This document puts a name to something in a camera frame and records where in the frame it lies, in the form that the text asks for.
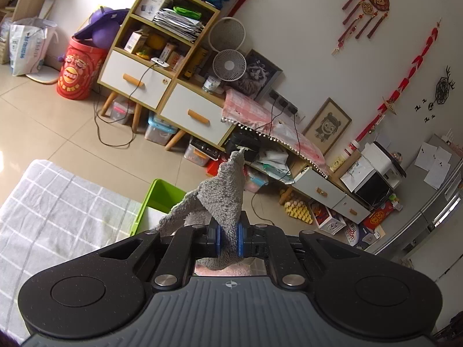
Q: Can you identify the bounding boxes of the white red printed carton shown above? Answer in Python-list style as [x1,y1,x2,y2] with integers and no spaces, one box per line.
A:
[309,202,348,234]

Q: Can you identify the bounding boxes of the wooden tv cabinet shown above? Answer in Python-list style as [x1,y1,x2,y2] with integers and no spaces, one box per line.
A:
[98,0,373,225]

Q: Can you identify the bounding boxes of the white blue printed box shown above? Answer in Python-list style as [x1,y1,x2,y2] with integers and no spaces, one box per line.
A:
[343,222,384,250]

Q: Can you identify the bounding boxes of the yellow egg tray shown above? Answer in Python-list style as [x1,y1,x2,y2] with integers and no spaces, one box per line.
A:
[278,188,315,224]

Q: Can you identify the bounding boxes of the black deer wall clock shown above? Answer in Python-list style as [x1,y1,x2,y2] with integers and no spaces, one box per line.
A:
[434,66,457,107]

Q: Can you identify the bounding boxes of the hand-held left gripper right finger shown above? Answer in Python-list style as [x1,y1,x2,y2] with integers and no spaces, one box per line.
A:
[237,222,362,290]

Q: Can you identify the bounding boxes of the framed cartoon girl picture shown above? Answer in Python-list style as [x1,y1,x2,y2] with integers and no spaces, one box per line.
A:
[302,97,352,156]

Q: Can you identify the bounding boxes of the pile of folded papers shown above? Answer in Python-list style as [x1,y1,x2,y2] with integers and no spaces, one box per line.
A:
[253,148,293,181]

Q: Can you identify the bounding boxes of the white drawer wooden handle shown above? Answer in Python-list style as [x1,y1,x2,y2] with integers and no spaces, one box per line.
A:
[159,83,236,149]
[292,168,346,208]
[332,194,370,225]

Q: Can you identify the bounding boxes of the clear storage box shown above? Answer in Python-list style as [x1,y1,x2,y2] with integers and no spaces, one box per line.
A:
[244,173,270,192]

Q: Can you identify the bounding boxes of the framed cat picture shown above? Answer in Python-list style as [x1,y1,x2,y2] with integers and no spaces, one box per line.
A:
[231,49,283,102]

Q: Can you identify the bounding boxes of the white drawer with keyhole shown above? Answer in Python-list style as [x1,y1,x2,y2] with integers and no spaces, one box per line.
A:
[99,49,176,111]

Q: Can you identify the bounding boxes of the green plastic bin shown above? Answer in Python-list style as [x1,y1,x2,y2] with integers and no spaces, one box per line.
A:
[131,179,189,235]

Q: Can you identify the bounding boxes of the glass jar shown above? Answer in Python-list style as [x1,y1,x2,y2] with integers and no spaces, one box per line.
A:
[203,75,222,94]

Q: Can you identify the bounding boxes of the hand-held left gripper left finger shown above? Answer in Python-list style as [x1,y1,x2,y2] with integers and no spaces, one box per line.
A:
[98,223,222,290]

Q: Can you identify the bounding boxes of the red gift box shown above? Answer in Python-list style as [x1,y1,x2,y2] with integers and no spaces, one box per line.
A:
[362,202,396,232]

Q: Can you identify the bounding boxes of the white round fan grille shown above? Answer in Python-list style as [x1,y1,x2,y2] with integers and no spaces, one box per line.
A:
[208,17,247,51]

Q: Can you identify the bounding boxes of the white desk fan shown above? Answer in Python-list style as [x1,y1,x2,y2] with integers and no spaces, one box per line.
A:
[212,49,247,82]

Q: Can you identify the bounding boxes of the red cardboard box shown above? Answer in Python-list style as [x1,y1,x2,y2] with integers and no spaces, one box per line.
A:
[206,159,225,178]

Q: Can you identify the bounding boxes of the black bag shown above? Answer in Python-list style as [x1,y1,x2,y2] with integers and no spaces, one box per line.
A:
[226,132,261,160]

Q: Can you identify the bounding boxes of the black microwave oven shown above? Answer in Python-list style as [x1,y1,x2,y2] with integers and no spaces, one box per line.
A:
[352,168,395,206]

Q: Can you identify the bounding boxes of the yellow white bottle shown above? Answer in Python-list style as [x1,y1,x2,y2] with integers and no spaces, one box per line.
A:
[331,141,360,172]

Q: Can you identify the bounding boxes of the black power cable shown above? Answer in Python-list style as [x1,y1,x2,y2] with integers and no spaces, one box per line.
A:
[94,61,156,149]

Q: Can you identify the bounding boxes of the clear box pink contents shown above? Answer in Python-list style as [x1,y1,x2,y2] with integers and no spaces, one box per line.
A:
[109,99,136,125]

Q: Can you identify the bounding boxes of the small orange box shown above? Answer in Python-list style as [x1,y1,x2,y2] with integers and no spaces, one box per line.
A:
[159,43,185,71]

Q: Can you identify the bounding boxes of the white product box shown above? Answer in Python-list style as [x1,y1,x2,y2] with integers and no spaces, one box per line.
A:
[139,0,173,20]

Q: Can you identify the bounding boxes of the yellow toy truck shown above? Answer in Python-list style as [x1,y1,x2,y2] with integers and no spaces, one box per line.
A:
[183,49,210,80]

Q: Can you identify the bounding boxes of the grey checked blanket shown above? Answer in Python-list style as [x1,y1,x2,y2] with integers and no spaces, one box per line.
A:
[0,159,145,333]

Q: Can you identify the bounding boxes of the wall power sockets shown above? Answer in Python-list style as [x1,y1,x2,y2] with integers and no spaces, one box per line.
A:
[268,90,298,113]

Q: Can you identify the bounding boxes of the purple plush toy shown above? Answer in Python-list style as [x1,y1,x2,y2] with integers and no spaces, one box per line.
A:
[74,4,131,49]

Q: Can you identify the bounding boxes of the red hanging string decoration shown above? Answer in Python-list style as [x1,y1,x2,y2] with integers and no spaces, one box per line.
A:
[356,18,442,141]

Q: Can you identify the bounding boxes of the pink table runner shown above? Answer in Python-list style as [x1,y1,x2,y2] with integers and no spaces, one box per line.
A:
[221,88,330,178]

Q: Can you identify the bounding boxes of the silver refrigerator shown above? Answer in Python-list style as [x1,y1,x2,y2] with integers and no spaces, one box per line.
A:
[376,134,463,261]

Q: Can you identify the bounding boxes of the clear box dark lid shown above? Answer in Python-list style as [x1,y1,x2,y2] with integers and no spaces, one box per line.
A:
[184,137,219,168]

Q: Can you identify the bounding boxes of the white round board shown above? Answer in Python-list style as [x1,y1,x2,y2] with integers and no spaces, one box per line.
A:
[25,66,60,84]

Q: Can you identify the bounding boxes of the white printer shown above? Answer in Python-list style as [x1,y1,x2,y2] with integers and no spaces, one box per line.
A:
[362,141,407,189]

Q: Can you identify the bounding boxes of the white printed sack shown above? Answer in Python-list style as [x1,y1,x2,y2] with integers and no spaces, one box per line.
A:
[9,17,58,77]

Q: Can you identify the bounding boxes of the clear box blue lid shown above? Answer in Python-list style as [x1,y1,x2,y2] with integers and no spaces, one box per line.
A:
[145,112,178,147]

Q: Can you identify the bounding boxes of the grey fluffy towel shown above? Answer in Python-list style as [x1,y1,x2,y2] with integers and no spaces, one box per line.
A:
[155,148,250,272]

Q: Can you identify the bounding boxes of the green plastic bag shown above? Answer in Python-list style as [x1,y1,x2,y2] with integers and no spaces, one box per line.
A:
[173,5,202,19]

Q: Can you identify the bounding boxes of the white small carton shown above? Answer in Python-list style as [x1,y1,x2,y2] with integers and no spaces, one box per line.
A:
[124,31,145,53]

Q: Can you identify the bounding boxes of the red snack bucket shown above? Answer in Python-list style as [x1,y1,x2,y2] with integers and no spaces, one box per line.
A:
[56,35,107,101]

